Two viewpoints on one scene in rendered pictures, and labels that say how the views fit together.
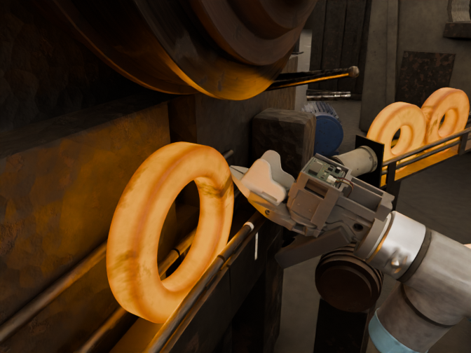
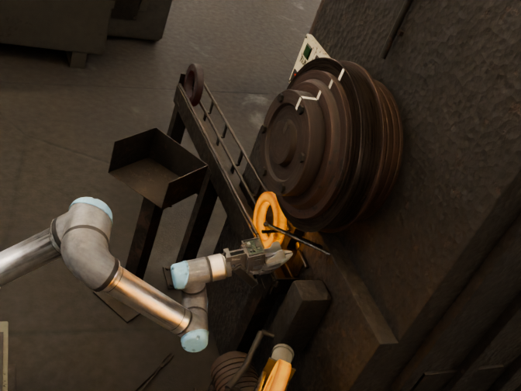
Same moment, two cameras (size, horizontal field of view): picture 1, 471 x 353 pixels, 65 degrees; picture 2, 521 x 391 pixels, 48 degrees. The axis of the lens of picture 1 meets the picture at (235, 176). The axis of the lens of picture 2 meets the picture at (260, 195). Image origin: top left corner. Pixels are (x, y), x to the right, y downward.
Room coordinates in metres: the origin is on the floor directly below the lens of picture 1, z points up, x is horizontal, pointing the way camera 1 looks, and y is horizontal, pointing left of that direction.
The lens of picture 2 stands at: (1.11, -1.26, 1.87)
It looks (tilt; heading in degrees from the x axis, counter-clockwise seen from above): 34 degrees down; 123
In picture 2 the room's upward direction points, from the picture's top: 22 degrees clockwise
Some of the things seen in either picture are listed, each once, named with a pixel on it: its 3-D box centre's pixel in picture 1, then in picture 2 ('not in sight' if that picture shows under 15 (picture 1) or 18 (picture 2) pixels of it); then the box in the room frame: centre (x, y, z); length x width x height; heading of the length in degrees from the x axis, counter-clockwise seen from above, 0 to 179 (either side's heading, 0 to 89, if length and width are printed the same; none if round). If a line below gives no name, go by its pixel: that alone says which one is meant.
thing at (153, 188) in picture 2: not in sight; (141, 229); (-0.12, -0.03, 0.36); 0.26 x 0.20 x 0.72; 9
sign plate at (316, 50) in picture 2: not in sight; (313, 77); (0.16, 0.25, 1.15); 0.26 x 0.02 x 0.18; 154
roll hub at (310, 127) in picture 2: not in sight; (288, 143); (0.38, -0.08, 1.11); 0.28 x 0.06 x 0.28; 154
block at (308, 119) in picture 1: (280, 175); (298, 317); (0.64, -0.08, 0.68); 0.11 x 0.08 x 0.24; 64
